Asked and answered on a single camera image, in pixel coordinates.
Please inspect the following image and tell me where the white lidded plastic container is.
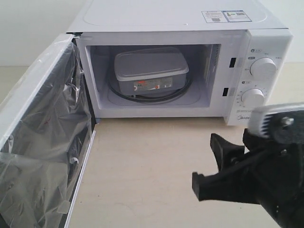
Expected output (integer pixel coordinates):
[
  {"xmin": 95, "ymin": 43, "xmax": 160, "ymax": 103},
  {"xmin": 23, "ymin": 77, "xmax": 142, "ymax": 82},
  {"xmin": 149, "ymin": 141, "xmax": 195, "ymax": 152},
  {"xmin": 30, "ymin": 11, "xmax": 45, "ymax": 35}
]
[{"xmin": 114, "ymin": 47, "xmax": 189, "ymax": 95}]

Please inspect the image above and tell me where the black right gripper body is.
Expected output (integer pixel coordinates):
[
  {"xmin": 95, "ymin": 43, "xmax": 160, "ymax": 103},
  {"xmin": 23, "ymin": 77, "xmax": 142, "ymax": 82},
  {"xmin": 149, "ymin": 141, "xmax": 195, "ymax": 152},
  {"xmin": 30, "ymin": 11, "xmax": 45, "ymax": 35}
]
[{"xmin": 221, "ymin": 130, "xmax": 304, "ymax": 228}]

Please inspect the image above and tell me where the lower white timer knob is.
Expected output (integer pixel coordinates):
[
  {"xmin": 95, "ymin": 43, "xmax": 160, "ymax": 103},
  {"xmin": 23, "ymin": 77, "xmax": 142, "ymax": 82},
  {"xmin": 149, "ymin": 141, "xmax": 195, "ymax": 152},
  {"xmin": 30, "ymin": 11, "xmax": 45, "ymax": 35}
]
[{"xmin": 241, "ymin": 88, "xmax": 265, "ymax": 108}]

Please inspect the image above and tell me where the white microwave door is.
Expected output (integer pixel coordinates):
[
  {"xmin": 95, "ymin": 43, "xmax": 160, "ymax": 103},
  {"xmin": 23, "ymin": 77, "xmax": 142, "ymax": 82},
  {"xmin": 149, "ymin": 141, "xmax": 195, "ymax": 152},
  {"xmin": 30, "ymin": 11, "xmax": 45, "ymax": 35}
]
[{"xmin": 0, "ymin": 34, "xmax": 95, "ymax": 228}]

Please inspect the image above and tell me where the white Midea microwave oven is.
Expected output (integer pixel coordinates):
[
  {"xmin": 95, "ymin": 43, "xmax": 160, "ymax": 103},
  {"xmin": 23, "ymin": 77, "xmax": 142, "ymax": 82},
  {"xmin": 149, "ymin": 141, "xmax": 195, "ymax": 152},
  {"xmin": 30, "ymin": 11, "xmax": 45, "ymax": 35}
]
[{"xmin": 67, "ymin": 0, "xmax": 293, "ymax": 125}]

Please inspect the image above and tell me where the upper white control knob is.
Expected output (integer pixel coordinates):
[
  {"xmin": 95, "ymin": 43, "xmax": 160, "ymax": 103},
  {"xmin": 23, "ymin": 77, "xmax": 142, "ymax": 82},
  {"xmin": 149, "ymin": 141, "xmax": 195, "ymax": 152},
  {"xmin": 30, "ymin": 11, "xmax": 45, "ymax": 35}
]
[{"xmin": 250, "ymin": 57, "xmax": 277, "ymax": 80}]

